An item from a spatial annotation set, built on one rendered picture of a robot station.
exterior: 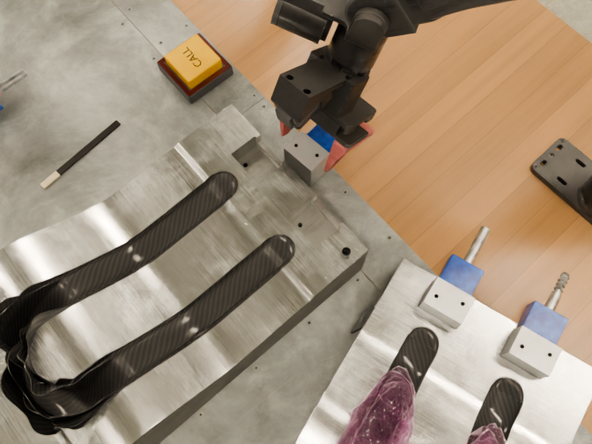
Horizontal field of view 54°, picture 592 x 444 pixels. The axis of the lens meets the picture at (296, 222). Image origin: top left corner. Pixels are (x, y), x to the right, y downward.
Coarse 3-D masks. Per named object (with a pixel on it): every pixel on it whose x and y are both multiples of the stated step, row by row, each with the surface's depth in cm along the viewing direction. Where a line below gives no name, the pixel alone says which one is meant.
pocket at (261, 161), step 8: (248, 144) 74; (256, 144) 76; (264, 144) 75; (240, 152) 75; (248, 152) 76; (256, 152) 76; (264, 152) 75; (272, 152) 75; (240, 160) 76; (248, 160) 76; (256, 160) 76; (264, 160) 76; (272, 160) 75; (280, 160) 74; (248, 168) 75; (256, 168) 75; (264, 168) 75; (272, 168) 75; (256, 176) 75; (264, 176) 75
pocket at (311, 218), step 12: (300, 204) 71; (312, 204) 73; (288, 216) 71; (300, 216) 73; (312, 216) 73; (324, 216) 72; (300, 228) 72; (312, 228) 72; (324, 228) 72; (336, 228) 72; (312, 240) 72
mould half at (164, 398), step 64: (128, 192) 72; (256, 192) 71; (0, 256) 64; (64, 256) 66; (192, 256) 69; (320, 256) 68; (64, 320) 62; (128, 320) 64; (256, 320) 67; (0, 384) 67; (192, 384) 63
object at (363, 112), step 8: (328, 48) 67; (328, 56) 67; (344, 72) 66; (352, 72) 66; (368, 72) 67; (360, 104) 72; (368, 104) 73; (352, 112) 70; (360, 112) 71; (368, 112) 72; (336, 120) 69; (344, 120) 69; (352, 120) 69; (360, 120) 70; (368, 120) 72; (344, 128) 69; (352, 128) 69
